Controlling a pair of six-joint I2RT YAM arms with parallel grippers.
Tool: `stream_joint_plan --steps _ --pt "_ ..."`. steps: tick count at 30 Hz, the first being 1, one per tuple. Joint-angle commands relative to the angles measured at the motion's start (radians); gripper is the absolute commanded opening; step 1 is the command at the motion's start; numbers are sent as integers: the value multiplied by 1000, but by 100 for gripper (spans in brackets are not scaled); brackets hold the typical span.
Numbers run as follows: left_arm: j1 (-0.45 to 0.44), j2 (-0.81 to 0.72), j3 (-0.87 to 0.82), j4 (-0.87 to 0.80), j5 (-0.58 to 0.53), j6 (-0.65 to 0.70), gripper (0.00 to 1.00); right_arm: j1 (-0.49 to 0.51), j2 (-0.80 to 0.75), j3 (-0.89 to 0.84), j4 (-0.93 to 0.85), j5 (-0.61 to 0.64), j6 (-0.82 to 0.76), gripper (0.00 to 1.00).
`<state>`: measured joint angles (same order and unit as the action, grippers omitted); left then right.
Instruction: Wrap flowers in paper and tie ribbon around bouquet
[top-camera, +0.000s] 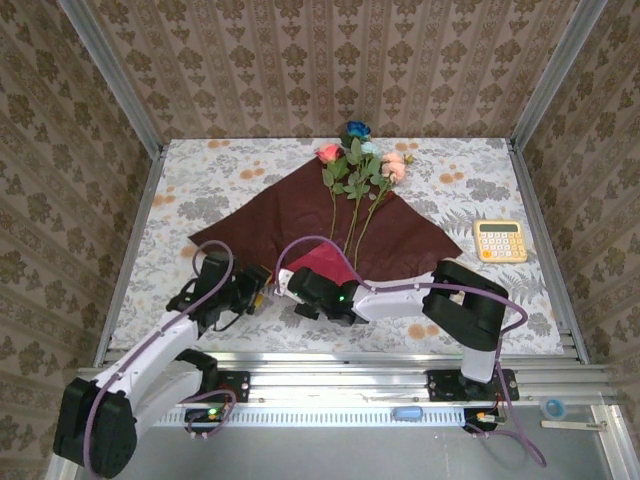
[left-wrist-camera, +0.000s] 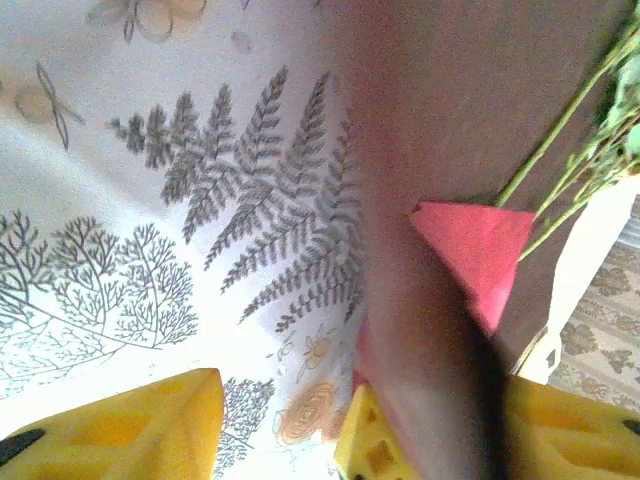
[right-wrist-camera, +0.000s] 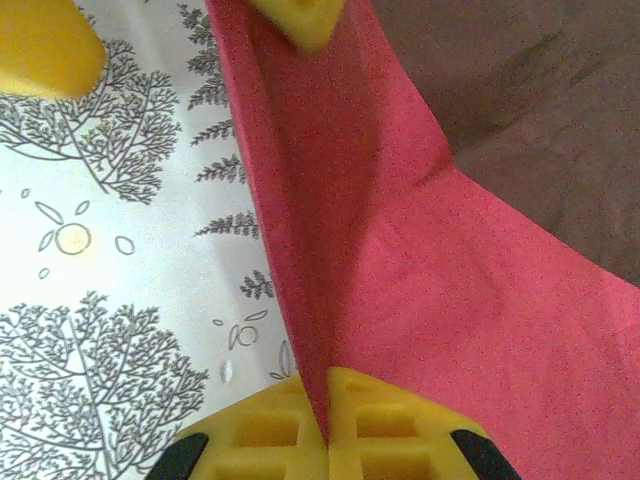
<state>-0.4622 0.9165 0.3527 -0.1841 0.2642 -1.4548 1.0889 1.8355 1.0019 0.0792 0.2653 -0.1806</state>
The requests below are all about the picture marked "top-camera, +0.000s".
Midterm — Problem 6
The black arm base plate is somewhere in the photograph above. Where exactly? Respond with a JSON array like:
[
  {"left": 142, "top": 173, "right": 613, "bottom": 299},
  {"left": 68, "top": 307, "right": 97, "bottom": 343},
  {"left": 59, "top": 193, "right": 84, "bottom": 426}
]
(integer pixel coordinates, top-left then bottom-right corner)
[
  {"left": 197, "top": 370, "right": 251, "bottom": 404},
  {"left": 425, "top": 368, "right": 520, "bottom": 403}
]

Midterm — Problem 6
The yellow calculator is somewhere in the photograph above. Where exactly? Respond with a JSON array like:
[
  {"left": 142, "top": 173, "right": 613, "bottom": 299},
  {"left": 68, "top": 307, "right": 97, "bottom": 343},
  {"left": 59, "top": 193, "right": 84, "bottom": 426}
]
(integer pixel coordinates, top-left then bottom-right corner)
[{"left": 472, "top": 219, "right": 529, "bottom": 264}]

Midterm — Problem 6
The aluminium front rail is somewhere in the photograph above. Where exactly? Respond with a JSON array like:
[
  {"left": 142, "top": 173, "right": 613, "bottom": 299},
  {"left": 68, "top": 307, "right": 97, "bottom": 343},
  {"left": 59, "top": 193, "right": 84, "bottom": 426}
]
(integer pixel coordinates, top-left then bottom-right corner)
[{"left": 69, "top": 349, "right": 621, "bottom": 407}]

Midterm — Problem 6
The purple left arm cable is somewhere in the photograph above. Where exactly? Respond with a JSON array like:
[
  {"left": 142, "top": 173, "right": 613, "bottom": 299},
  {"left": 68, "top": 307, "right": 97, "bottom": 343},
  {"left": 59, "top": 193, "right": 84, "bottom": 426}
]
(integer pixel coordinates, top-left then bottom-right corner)
[{"left": 84, "top": 239, "right": 239, "bottom": 474}]

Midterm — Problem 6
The wooden stick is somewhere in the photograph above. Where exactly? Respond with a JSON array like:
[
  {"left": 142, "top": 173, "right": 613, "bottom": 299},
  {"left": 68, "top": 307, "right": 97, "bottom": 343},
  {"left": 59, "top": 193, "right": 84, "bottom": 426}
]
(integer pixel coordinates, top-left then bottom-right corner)
[{"left": 540, "top": 420, "right": 609, "bottom": 430}]

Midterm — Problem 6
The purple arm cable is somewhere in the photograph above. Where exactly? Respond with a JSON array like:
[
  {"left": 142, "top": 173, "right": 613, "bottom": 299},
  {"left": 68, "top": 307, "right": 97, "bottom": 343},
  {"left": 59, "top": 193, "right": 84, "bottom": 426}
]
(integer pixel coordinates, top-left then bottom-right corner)
[
  {"left": 274, "top": 235, "right": 549, "bottom": 469},
  {"left": 84, "top": 239, "right": 239, "bottom": 474}
]

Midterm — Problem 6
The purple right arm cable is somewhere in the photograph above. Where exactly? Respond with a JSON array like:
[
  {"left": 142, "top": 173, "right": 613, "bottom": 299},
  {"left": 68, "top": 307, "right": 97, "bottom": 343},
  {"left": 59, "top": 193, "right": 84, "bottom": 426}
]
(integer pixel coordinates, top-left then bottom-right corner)
[{"left": 274, "top": 235, "right": 549, "bottom": 469}]

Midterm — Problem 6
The black electronics board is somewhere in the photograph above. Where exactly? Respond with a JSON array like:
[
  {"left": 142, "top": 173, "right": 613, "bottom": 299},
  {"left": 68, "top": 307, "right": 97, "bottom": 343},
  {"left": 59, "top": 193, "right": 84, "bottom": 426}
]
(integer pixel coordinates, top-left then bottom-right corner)
[
  {"left": 463, "top": 407, "right": 504, "bottom": 435},
  {"left": 184, "top": 407, "right": 226, "bottom": 435}
]

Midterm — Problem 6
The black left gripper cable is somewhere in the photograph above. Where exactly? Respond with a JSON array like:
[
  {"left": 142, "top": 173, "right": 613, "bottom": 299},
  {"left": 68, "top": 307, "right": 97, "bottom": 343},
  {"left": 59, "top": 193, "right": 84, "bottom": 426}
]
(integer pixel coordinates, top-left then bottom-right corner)
[{"left": 212, "top": 308, "right": 243, "bottom": 334}]

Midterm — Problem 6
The white floral tablecloth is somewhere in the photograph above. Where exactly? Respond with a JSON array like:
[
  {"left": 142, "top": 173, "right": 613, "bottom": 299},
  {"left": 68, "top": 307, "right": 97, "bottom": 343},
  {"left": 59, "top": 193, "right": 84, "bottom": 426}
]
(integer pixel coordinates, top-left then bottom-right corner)
[{"left": 108, "top": 137, "right": 567, "bottom": 357}]

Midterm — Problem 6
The grey metal shelf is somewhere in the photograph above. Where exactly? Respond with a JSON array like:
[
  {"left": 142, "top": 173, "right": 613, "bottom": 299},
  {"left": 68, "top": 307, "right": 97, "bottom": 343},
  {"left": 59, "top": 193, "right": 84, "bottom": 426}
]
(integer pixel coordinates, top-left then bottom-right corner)
[{"left": 47, "top": 405, "right": 634, "bottom": 480}]

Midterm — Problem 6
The white slotted cable duct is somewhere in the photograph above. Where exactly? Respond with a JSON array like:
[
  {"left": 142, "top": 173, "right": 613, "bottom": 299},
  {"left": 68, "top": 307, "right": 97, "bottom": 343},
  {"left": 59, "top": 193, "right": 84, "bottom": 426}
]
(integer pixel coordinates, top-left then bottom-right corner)
[{"left": 149, "top": 406, "right": 467, "bottom": 427}]

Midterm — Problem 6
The blue tape roll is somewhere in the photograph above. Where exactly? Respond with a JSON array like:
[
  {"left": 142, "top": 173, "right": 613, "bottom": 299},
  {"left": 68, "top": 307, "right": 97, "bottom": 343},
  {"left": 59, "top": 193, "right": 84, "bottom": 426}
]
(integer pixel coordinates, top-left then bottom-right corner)
[{"left": 539, "top": 397, "right": 568, "bottom": 420}]

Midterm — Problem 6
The aluminium side rail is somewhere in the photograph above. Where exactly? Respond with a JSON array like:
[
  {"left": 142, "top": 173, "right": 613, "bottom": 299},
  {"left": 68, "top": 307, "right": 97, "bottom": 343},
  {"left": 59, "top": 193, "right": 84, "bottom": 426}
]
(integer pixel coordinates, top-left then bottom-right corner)
[
  {"left": 93, "top": 142, "right": 167, "bottom": 366},
  {"left": 507, "top": 138, "right": 591, "bottom": 366}
]

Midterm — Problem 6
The artificial peach rose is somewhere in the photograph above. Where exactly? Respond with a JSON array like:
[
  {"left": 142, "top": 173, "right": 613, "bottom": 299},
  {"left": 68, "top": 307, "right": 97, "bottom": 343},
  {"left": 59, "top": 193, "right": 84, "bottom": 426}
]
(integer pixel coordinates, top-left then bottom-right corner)
[{"left": 352, "top": 151, "right": 416, "bottom": 270}]

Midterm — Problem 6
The dark red wrapping cloth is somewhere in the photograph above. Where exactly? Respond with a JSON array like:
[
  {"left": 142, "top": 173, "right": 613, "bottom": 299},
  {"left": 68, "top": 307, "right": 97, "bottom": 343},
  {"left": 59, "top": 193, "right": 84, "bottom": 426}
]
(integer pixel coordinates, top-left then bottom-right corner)
[{"left": 188, "top": 162, "right": 464, "bottom": 291}]

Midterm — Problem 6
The aluminium frame post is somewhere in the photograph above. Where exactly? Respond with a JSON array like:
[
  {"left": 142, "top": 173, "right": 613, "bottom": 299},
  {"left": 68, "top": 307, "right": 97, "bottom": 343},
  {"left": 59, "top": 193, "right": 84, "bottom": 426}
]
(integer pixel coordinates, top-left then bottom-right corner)
[
  {"left": 510, "top": 0, "right": 610, "bottom": 149},
  {"left": 57, "top": 0, "right": 165, "bottom": 157}
]

